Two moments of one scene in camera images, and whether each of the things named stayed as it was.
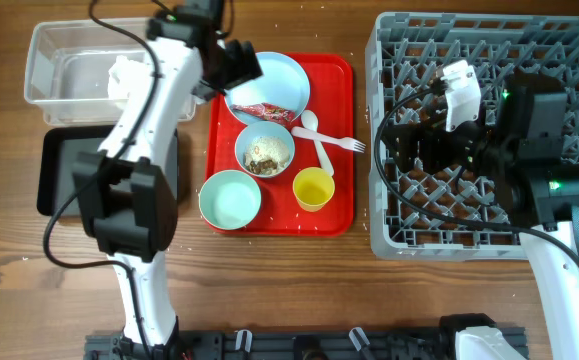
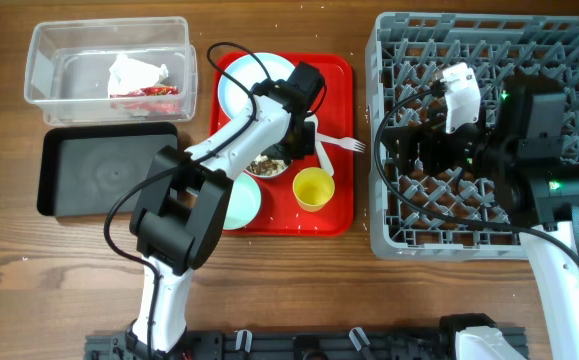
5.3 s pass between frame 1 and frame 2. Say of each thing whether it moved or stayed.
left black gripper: moved
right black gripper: stayed
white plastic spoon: stayed
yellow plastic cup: stayed
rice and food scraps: stayed
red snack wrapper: moved
